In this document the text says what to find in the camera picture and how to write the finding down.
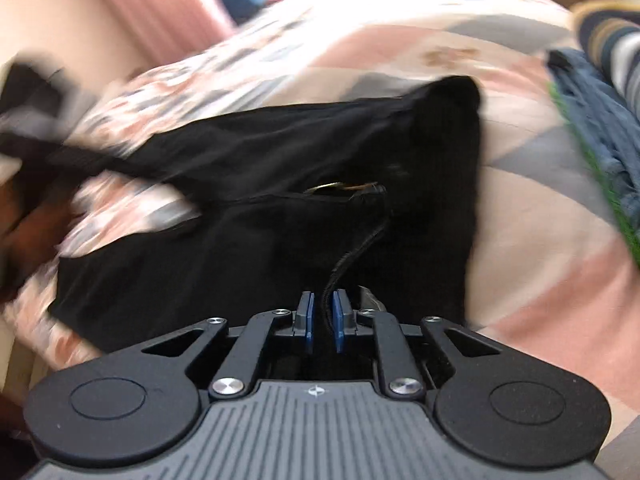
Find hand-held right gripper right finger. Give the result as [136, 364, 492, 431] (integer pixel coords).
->
[332, 288, 504, 402]

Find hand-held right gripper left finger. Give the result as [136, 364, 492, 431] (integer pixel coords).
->
[141, 290, 317, 402]

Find black pants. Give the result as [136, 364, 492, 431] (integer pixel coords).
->
[47, 75, 484, 357]

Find checkered pink grey quilt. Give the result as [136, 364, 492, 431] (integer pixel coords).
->
[0, 0, 640, 376]

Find folded green garment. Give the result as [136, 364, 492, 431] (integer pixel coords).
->
[546, 82, 640, 261]

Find folded blue garment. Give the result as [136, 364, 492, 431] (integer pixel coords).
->
[546, 49, 640, 213]

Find folded striped shirt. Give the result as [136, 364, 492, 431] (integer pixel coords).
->
[569, 0, 640, 113]

